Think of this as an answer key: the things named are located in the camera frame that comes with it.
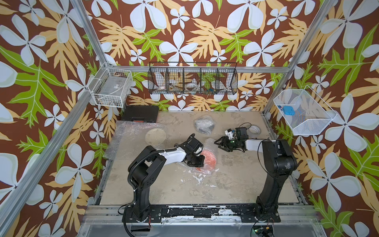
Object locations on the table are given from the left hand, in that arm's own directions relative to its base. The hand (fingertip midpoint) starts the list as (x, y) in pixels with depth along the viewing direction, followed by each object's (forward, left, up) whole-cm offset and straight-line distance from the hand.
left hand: (204, 165), depth 91 cm
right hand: (+14, -9, +3) cm, 17 cm away
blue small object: (+23, -50, +25) cm, 60 cm away
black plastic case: (+44, +45, 0) cm, 63 cm away
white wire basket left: (+35, +57, +34) cm, 75 cm away
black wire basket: (+48, +7, +31) cm, 57 cm away
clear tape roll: (+28, -40, +1) cm, 48 cm away
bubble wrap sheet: (+12, -3, +5) cm, 13 cm away
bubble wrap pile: (+20, +52, -1) cm, 55 cm away
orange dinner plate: (+2, -4, +2) cm, 4 cm away
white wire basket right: (+20, -56, +27) cm, 66 cm away
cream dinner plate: (+21, +34, 0) cm, 40 cm away
